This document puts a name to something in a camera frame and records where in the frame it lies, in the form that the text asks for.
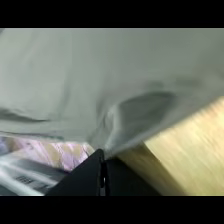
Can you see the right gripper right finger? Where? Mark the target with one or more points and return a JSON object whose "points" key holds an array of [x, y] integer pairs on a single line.
{"points": [[126, 181]]}

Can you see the grey garment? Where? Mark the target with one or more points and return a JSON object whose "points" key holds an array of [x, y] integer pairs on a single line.
{"points": [[100, 76]]}

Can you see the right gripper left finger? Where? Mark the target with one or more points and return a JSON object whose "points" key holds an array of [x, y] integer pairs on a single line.
{"points": [[85, 178]]}

